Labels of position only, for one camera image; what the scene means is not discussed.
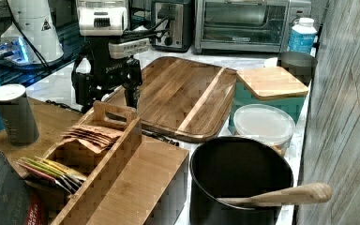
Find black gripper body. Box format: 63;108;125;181
71;37;143;100

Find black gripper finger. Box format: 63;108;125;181
125;85;141;109
75;90;100;113

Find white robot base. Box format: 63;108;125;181
0;0;69;67

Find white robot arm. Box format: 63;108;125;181
71;0;154;113

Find brown tea packets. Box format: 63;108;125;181
61;125;123;154

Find wooden cutting board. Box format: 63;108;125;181
103;55;238;143

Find wooden tea organizer tray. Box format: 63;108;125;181
39;101;142;225

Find grey canister white lid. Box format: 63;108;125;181
0;84;39;146

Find black two-slot toaster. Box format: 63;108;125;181
151;0;194;53

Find yellow tea packets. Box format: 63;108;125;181
17;157;87;194

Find silver toaster oven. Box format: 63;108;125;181
194;0;311;53

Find black pot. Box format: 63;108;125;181
189;137;293;225

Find clear plastic lidded container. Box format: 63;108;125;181
232;104;295;156

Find teal box with wooden lid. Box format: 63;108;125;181
228;67;308;133

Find white cap supplement bottle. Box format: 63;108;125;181
289;18;317;54

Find wooden spoon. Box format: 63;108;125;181
218;183;333;207

